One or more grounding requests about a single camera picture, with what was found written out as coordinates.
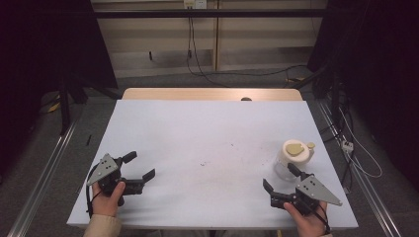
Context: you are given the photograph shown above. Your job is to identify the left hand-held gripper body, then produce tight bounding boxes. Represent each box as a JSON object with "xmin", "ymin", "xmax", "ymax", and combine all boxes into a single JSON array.
[{"xmin": 86, "ymin": 153, "xmax": 146, "ymax": 207}]

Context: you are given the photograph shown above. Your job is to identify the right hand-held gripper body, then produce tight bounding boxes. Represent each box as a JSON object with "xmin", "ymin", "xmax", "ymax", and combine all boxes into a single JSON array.
[{"xmin": 270, "ymin": 171, "xmax": 344, "ymax": 217}]

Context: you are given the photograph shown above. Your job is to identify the white cup with beige lid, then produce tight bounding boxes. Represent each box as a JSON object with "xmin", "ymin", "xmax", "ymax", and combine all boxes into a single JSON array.
[{"xmin": 273, "ymin": 138, "xmax": 316, "ymax": 182}]

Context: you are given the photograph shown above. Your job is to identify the person's left hand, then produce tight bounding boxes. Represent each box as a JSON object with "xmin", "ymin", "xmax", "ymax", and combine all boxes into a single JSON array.
[{"xmin": 91, "ymin": 181, "xmax": 126, "ymax": 218}]

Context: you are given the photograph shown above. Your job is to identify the person's right hand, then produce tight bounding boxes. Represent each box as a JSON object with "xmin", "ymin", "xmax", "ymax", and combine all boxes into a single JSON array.
[{"xmin": 283, "ymin": 200, "xmax": 330, "ymax": 237}]

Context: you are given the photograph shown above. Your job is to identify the white power strip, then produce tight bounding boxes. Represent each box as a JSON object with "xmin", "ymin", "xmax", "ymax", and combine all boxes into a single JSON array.
[{"xmin": 341, "ymin": 139, "xmax": 355, "ymax": 154}]

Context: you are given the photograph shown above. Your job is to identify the white table mat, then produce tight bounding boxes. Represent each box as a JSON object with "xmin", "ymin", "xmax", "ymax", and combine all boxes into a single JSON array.
[{"xmin": 66, "ymin": 99, "xmax": 360, "ymax": 230}]

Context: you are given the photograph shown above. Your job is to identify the black metal stand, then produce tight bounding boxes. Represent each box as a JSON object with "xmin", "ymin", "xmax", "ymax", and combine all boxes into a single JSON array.
[
  {"xmin": 56, "ymin": 73, "xmax": 89, "ymax": 136},
  {"xmin": 291, "ymin": 63, "xmax": 344, "ymax": 130}
]

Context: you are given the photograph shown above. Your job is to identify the wooden table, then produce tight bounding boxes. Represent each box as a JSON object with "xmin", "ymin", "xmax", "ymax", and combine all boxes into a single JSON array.
[{"xmin": 122, "ymin": 87, "xmax": 303, "ymax": 102}]

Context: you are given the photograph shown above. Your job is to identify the black curtain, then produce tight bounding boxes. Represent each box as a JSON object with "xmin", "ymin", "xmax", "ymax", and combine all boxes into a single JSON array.
[
  {"xmin": 0, "ymin": 0, "xmax": 119, "ymax": 172},
  {"xmin": 307, "ymin": 0, "xmax": 419, "ymax": 191}
]

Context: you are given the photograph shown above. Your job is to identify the black horizontal bar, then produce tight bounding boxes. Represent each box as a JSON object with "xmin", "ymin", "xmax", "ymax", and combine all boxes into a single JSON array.
[{"xmin": 93, "ymin": 9, "xmax": 327, "ymax": 19}]

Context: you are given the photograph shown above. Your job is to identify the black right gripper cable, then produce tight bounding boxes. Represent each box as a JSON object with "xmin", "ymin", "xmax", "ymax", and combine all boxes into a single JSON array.
[{"xmin": 309, "ymin": 202, "xmax": 332, "ymax": 235}]

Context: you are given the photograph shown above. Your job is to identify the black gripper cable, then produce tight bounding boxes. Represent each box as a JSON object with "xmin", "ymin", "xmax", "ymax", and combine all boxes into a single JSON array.
[
  {"xmin": 309, "ymin": 202, "xmax": 332, "ymax": 235},
  {"xmin": 85, "ymin": 164, "xmax": 104, "ymax": 220}
]

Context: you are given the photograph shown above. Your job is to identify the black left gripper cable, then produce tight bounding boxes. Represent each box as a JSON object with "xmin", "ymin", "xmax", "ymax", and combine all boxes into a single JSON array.
[{"xmin": 85, "ymin": 164, "xmax": 104, "ymax": 220}]

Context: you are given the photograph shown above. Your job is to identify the bundle of black cables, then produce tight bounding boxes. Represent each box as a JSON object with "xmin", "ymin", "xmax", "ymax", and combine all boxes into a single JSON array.
[{"xmin": 320, "ymin": 98, "xmax": 356, "ymax": 186}]

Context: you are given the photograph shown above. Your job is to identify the aluminium floor rail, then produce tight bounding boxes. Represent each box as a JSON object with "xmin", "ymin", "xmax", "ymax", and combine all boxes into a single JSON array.
[
  {"xmin": 6, "ymin": 118, "xmax": 81, "ymax": 237},
  {"xmin": 315, "ymin": 98, "xmax": 403, "ymax": 237}
]

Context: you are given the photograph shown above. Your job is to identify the white floor cable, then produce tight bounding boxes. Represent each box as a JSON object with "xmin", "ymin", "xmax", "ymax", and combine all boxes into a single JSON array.
[{"xmin": 338, "ymin": 108, "xmax": 384, "ymax": 180}]

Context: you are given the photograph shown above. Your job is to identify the black floor cable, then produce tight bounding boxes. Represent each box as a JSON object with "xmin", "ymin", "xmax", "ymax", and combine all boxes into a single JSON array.
[{"xmin": 197, "ymin": 63, "xmax": 309, "ymax": 79}]

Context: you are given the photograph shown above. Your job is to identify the black hanging wall cable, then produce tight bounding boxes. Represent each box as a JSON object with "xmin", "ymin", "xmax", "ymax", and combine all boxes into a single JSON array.
[{"xmin": 186, "ymin": 16, "xmax": 231, "ymax": 89}]

